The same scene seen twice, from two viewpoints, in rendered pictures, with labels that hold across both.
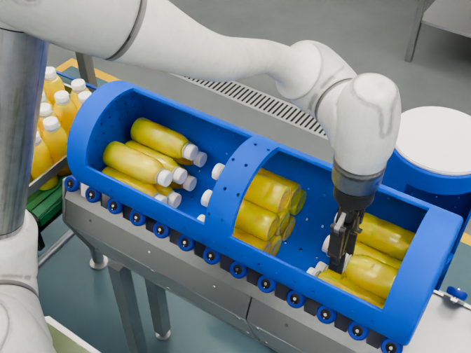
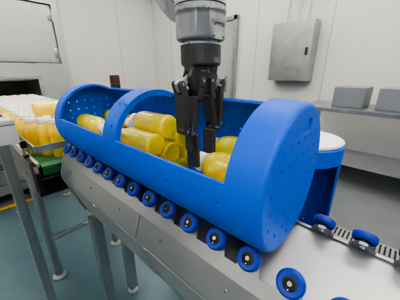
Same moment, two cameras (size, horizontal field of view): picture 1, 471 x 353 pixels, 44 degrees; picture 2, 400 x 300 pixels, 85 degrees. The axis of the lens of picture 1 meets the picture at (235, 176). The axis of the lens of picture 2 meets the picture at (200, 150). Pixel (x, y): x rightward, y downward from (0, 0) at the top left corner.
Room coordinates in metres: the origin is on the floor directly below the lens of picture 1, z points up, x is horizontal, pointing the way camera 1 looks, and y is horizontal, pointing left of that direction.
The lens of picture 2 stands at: (0.30, -0.29, 1.28)
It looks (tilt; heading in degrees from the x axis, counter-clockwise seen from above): 20 degrees down; 10
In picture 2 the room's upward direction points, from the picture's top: straight up
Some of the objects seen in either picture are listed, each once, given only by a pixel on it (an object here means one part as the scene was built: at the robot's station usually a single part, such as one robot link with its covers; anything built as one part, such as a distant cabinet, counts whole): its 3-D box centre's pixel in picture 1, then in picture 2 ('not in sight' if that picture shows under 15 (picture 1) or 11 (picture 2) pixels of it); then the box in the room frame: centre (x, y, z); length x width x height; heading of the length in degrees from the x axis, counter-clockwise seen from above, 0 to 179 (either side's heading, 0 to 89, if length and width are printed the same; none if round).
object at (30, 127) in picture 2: not in sight; (34, 137); (1.16, 0.67, 0.98); 0.07 x 0.07 x 0.16
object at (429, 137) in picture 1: (442, 139); (304, 137); (1.20, -0.56, 1.03); 0.28 x 0.28 x 0.01
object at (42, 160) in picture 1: (40, 162); (58, 138); (1.16, 0.53, 0.98); 0.07 x 0.07 x 0.16
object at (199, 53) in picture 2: (352, 199); (200, 70); (0.74, -0.22, 1.28); 0.08 x 0.07 x 0.09; 148
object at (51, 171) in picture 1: (77, 150); (84, 139); (1.22, 0.45, 0.96); 0.40 x 0.01 x 0.03; 148
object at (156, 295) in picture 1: (155, 288); (127, 250); (1.20, 0.29, 0.31); 0.06 x 0.06 x 0.63; 58
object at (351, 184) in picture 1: (357, 170); (200, 27); (0.74, -0.22, 1.36); 0.09 x 0.09 x 0.06
